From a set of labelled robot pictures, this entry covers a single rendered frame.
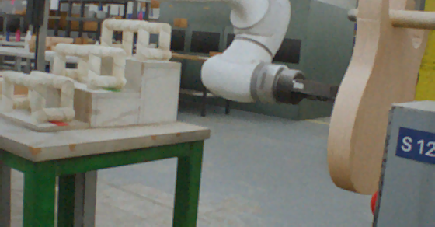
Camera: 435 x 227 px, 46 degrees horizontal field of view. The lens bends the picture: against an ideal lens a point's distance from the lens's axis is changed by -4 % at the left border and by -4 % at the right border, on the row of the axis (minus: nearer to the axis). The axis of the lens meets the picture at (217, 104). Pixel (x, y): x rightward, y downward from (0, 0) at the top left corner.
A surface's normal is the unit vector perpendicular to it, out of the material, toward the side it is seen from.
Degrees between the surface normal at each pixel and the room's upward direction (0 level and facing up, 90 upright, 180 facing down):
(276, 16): 82
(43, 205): 90
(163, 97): 90
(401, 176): 90
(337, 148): 102
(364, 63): 66
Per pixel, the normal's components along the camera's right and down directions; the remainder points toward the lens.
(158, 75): 0.75, 0.15
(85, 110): -0.65, 0.03
